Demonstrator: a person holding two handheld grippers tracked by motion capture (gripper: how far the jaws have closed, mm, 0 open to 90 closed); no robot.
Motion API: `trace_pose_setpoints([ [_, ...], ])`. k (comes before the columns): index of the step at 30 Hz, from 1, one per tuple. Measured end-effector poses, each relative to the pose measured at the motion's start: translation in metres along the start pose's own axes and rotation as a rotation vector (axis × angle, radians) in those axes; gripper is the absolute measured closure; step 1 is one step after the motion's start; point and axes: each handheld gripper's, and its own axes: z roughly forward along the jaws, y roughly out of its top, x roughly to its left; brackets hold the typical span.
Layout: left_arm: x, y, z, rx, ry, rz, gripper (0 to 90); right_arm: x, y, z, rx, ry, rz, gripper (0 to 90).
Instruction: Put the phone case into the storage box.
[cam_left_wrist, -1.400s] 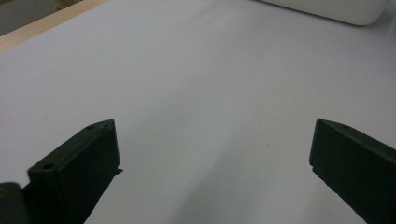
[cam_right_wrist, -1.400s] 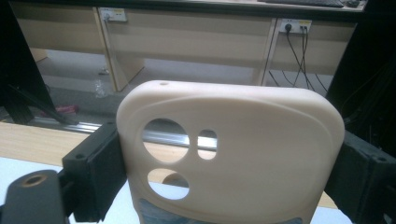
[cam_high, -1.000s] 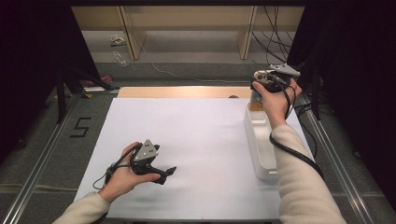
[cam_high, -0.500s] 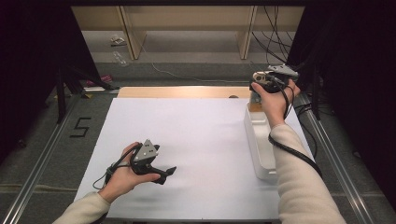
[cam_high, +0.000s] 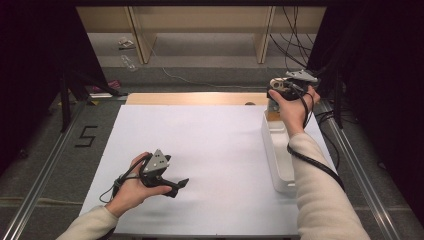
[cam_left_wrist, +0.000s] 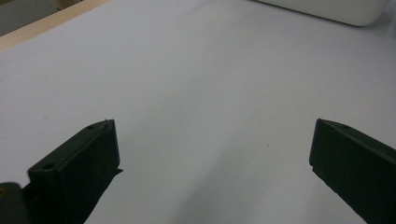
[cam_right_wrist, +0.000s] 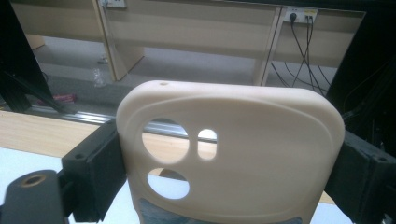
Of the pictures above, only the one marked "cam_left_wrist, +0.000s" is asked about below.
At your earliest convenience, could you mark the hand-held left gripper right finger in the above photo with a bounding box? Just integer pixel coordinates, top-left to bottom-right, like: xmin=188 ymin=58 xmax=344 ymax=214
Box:
xmin=308 ymin=118 xmax=396 ymax=224

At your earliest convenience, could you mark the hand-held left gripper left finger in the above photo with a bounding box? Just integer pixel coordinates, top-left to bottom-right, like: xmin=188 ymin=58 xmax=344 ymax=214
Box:
xmin=21 ymin=119 xmax=123 ymax=224

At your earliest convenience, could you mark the white plastic bin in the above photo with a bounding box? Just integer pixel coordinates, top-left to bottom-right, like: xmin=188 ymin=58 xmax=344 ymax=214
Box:
xmin=253 ymin=0 xmax=392 ymax=28

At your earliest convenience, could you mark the white board sheet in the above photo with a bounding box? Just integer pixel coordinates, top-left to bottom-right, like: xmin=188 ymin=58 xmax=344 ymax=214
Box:
xmin=0 ymin=0 xmax=396 ymax=224

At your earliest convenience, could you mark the wooden table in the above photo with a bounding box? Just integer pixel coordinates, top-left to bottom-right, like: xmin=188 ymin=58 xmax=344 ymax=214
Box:
xmin=0 ymin=0 xmax=110 ymax=54

